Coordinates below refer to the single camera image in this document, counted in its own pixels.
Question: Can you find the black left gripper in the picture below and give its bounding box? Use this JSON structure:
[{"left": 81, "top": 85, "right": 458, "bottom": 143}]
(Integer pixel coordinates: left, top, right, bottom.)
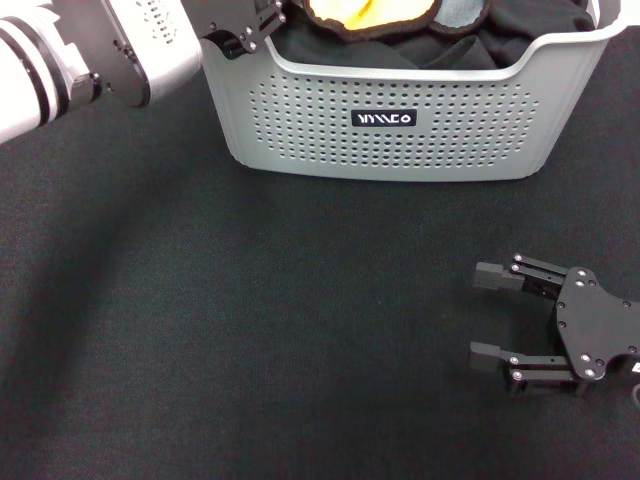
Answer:
[{"left": 182, "top": 0, "right": 289, "bottom": 56}]

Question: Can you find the grey perforated plastic storage box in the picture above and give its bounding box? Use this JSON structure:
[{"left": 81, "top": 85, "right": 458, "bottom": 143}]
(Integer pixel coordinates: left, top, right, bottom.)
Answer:
[{"left": 199, "top": 0, "right": 629, "bottom": 182}]

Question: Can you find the grey towel with black edge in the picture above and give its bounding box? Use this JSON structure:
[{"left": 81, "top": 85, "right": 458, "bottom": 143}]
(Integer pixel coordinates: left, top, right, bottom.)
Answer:
[{"left": 430, "top": 0, "right": 494, "bottom": 31}]

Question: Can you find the black tablecloth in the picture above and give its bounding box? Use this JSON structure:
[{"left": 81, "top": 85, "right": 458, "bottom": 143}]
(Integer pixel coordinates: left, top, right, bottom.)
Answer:
[{"left": 0, "top": 0, "right": 640, "bottom": 480}]

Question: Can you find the crumpled black cloth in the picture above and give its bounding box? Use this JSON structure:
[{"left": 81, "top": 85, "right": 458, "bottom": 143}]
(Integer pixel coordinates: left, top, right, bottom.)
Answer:
[{"left": 272, "top": 0, "right": 609, "bottom": 71}]

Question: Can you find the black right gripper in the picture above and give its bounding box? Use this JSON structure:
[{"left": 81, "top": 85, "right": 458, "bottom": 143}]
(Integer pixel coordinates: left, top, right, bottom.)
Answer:
[{"left": 468, "top": 253, "right": 640, "bottom": 396}]

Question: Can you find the yellow grey black-edged towel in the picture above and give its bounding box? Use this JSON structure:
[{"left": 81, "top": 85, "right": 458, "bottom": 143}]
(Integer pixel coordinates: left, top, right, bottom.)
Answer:
[{"left": 299, "top": 0, "right": 444, "bottom": 34}]

